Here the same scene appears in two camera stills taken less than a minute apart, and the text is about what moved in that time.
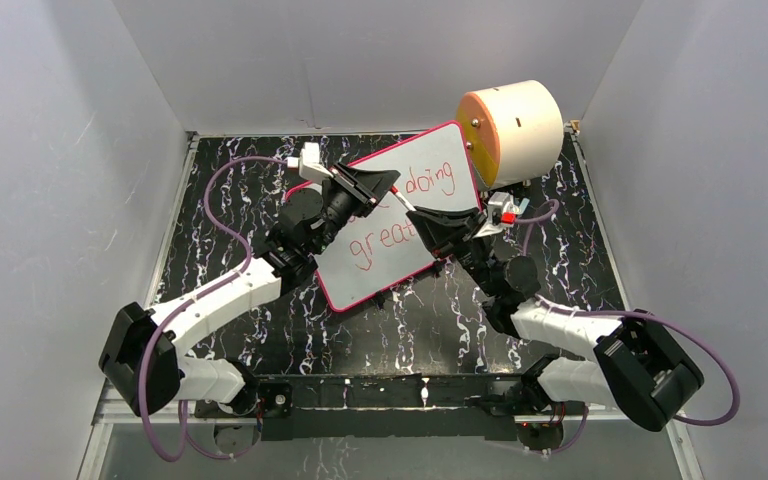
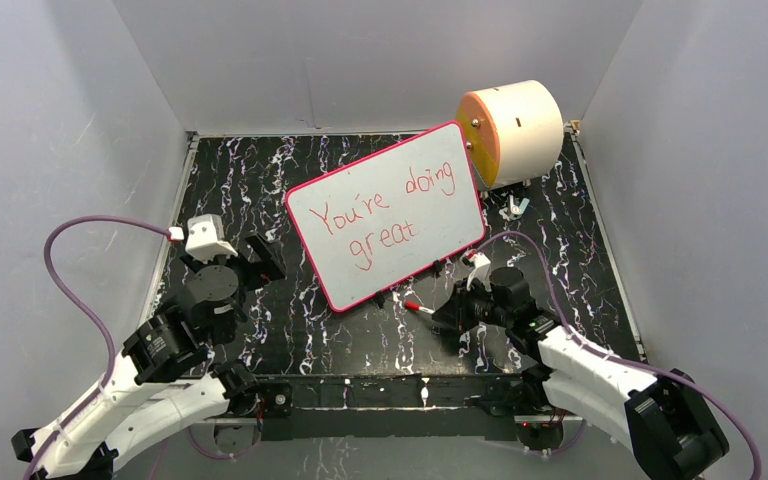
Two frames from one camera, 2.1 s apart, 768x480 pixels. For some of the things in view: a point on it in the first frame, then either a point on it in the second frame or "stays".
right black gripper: x=447 y=231 to x=455 y=312
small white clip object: x=524 y=204 stays
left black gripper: x=365 y=191 to x=270 y=268
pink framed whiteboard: x=380 y=243 stays
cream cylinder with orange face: x=514 y=132 stays
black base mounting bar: x=391 y=407 stays
